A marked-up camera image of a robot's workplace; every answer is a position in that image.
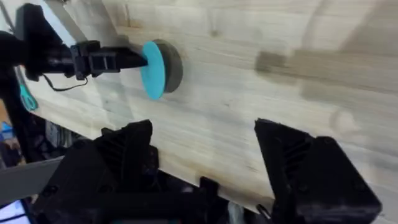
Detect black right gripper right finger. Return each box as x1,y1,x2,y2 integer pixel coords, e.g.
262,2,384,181
254,118,383,224

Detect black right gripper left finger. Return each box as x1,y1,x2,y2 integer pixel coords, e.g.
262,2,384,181
32,119,160,224

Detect grey metal beam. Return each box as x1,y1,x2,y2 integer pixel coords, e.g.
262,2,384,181
0,156,65,205

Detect teal round plate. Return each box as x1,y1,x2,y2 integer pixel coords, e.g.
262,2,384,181
139,40,167,101

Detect lit screen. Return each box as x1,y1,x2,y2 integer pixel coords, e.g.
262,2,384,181
0,200,31,224

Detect thin black cable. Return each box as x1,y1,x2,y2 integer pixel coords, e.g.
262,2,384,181
41,73,89,93

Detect teal handled scissors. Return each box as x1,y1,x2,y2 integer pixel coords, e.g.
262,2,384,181
18,81,39,112

